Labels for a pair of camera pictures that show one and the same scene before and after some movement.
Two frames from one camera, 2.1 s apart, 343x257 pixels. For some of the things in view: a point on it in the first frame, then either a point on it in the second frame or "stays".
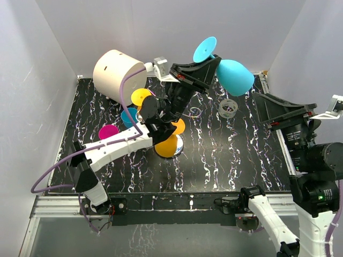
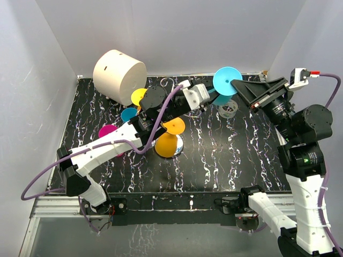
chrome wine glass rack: x=180 y=146 stays
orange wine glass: x=138 y=95 stays
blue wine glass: x=235 y=77 → x=222 y=84
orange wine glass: x=168 y=148 stays
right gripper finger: x=270 y=110 → x=256 y=93
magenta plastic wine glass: x=107 y=130 stays
